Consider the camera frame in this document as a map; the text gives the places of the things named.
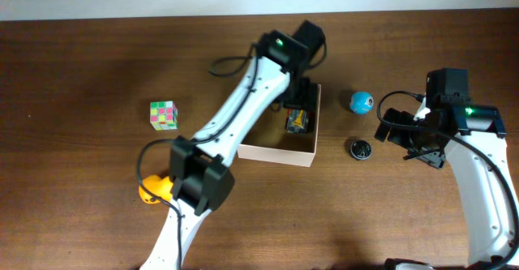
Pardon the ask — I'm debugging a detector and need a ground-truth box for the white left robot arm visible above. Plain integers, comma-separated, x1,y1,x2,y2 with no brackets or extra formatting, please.
138,20,327,269

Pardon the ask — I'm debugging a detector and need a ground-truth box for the grey red toy truck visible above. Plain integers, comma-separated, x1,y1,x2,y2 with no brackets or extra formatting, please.
285,109,315,134

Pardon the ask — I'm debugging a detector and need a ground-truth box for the pastel puzzle cube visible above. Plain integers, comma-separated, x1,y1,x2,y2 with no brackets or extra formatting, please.
149,101,178,131

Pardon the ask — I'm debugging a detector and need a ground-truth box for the blue toy ball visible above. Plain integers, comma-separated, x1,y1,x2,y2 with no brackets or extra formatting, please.
350,92,374,114

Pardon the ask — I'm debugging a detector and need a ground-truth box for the orange toy hippo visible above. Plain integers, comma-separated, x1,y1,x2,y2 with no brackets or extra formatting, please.
139,175,174,204

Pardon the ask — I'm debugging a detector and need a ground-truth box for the black round disc toy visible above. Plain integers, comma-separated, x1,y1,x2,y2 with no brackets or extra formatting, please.
350,139,372,161

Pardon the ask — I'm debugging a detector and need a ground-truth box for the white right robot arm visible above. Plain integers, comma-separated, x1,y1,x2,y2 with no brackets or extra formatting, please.
375,68,518,269

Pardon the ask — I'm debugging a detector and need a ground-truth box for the open white cardboard box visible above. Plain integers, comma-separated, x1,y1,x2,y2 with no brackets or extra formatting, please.
238,84,321,167

